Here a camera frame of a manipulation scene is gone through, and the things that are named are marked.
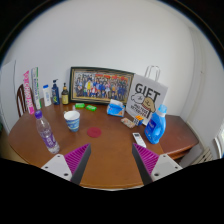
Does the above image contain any small clear snack packet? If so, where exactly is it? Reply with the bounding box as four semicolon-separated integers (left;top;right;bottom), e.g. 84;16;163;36
120;117;137;130

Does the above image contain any colourful puzzle cube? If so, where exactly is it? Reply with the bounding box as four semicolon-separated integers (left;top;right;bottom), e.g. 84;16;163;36
133;114;145;127

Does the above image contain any brown yellow-labelled glass bottle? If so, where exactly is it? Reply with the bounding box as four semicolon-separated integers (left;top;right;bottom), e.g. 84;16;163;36
61;82;70;106

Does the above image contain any dark blue pump bottle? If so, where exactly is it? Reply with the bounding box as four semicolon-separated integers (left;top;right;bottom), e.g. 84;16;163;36
50;78;61;106

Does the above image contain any white remote control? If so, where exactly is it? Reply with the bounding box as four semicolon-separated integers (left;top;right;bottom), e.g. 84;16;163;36
131;132;148;149

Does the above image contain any pink toothpaste box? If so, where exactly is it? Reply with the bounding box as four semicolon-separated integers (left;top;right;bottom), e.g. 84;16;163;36
22;69;36;116

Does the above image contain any blue tissue pack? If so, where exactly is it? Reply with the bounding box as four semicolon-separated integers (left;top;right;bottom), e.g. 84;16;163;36
106;98;126;118

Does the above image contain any brown wooden chair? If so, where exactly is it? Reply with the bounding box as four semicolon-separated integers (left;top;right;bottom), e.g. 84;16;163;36
16;83;35;118

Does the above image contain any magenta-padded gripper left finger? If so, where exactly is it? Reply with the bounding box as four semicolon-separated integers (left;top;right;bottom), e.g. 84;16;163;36
41;143;92;186

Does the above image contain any framed group photograph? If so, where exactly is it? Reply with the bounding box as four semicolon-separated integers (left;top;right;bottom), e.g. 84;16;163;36
68;66;136;106

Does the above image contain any white green toothpaste box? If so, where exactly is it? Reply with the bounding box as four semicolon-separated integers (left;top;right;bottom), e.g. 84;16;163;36
30;66;43;111

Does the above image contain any flat round red coaster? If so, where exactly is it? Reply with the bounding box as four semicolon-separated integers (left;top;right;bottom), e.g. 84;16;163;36
86;126;103;139

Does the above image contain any white lotion bottle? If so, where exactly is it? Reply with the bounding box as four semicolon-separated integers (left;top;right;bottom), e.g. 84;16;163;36
42;84;53;108

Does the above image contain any white printed paper gift bag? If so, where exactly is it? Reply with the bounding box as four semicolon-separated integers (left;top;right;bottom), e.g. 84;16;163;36
125;65;169;126

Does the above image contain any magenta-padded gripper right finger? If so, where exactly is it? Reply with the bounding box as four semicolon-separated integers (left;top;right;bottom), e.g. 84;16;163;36
131;142;184;186

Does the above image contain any blue patterned paper cup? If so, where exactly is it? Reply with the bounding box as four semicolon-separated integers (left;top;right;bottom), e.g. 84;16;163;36
63;110;81;133

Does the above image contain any blue detergent bottle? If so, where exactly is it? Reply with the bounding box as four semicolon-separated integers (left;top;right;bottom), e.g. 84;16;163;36
143;104;168;145

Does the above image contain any clear purple-labelled water bottle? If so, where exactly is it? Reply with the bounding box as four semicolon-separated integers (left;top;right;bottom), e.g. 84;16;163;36
34;110;61;155

